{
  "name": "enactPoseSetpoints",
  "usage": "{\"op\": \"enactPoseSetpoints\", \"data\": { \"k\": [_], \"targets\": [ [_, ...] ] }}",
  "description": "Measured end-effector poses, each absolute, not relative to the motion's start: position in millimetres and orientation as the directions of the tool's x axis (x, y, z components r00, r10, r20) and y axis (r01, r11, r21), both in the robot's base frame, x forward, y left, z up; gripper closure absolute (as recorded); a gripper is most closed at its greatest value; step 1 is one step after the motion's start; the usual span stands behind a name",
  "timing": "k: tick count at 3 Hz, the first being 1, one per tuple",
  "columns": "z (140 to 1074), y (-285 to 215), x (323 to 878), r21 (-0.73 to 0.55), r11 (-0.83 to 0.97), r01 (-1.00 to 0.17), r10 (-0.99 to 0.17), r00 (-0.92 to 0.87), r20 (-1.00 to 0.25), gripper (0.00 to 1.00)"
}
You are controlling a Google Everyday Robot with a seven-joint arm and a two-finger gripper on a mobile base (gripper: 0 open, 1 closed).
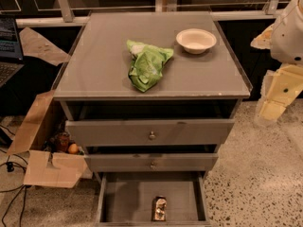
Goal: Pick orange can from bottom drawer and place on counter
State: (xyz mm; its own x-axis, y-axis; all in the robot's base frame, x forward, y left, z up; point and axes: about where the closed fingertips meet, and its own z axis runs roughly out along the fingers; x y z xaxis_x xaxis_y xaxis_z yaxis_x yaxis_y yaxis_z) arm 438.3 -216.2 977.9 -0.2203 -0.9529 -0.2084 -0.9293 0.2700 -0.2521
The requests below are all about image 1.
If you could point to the green chip bag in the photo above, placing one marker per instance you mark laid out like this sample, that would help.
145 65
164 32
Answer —
147 64

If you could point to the metal window railing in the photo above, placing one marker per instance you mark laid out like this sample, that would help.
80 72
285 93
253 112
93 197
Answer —
76 12

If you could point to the dark jar in box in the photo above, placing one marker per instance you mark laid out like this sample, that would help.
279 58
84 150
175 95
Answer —
62 141

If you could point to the grey middle drawer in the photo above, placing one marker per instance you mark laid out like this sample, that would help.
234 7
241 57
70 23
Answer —
151 162

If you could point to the grey top drawer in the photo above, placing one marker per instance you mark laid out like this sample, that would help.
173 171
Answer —
89 133

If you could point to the cardboard sheet piece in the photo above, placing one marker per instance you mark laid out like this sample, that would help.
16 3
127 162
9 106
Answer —
36 45

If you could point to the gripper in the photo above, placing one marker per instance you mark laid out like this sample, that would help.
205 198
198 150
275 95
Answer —
288 39

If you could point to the grey bottom drawer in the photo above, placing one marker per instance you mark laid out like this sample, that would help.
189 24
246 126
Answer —
125 199

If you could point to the grey drawer cabinet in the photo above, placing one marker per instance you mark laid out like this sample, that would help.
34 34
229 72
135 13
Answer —
95 84

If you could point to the grey drawer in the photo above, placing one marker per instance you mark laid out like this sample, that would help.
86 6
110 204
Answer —
89 133
125 199
151 162

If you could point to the brown cardboard box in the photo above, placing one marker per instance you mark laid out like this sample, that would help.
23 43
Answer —
45 168

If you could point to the white paper bowl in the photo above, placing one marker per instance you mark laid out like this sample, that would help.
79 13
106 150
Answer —
196 41

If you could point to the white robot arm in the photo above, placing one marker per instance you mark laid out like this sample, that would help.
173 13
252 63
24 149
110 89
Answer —
284 39

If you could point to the orange fruit in box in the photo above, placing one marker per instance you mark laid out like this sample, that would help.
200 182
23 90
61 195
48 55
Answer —
73 149

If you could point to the orange soda can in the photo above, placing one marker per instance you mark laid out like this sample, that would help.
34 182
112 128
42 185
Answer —
159 206

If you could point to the open laptop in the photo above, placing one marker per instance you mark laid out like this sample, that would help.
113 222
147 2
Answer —
11 52

